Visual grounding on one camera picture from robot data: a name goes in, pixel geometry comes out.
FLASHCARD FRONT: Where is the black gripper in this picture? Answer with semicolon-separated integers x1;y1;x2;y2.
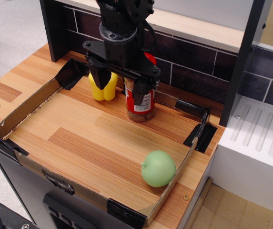
82;23;161;105

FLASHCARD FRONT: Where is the red lid spice bottle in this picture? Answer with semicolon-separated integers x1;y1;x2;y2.
124;52;157;123

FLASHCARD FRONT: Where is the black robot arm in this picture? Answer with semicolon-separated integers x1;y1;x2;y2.
83;0;161;105

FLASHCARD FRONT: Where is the cardboard fence with black tape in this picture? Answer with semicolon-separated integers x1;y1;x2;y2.
0;57;224;229

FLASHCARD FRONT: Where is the yellow toy bell pepper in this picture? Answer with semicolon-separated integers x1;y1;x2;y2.
88;73;118;101

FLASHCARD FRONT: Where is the light wooden shelf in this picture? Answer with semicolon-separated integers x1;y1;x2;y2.
55;0;246;53

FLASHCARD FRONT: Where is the green toy apple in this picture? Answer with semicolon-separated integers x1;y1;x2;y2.
141;150;176;187

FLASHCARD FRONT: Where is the grey kitchen cabinet front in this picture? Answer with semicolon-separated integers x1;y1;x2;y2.
0;153;107;229

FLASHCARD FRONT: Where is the black oven control panel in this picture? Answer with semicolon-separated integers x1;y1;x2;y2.
42;193;103;229

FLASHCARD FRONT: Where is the white toy sink drainboard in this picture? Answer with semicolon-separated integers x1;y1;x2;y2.
210;97;273;211

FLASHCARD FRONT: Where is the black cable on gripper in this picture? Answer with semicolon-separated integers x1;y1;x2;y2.
141;20;158;52

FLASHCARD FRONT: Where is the dark grey vertical post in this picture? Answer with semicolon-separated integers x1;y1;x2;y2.
219;0;265;127

